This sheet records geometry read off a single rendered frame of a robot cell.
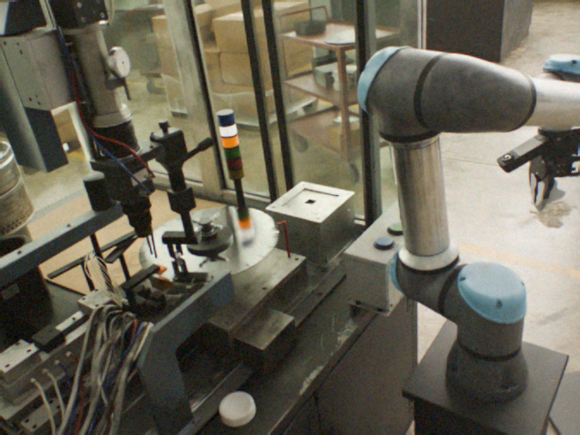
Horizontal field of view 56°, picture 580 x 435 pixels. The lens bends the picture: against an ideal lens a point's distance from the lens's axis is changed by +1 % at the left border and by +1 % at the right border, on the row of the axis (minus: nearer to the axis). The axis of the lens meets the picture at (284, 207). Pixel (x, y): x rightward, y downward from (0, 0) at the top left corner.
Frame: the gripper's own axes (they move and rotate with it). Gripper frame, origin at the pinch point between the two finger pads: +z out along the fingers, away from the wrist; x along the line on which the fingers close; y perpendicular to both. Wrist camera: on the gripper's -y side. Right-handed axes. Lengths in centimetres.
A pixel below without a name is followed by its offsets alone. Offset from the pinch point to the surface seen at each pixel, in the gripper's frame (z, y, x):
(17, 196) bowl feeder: -7, -134, 33
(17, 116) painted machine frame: -41, -107, -10
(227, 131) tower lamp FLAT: -20, -72, 27
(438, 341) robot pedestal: 16.4, -31.0, -22.9
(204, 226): -8, -79, -2
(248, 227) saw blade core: -4, -69, 3
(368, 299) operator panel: 13.0, -43.3, -9.7
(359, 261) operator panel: 3.0, -44.8, -8.4
